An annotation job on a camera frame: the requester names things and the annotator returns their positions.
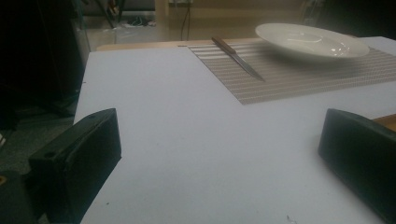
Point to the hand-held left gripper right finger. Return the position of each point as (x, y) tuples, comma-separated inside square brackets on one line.
[(361, 149)]

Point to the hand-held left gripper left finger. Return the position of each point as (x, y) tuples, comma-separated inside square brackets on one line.
[(77, 161)]

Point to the striped woven placemat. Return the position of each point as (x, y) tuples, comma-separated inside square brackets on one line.
[(280, 77)]

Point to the dark curtain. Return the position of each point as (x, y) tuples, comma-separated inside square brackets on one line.
[(37, 53)]

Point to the white ceramic plate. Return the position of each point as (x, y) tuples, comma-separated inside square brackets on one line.
[(311, 42)]

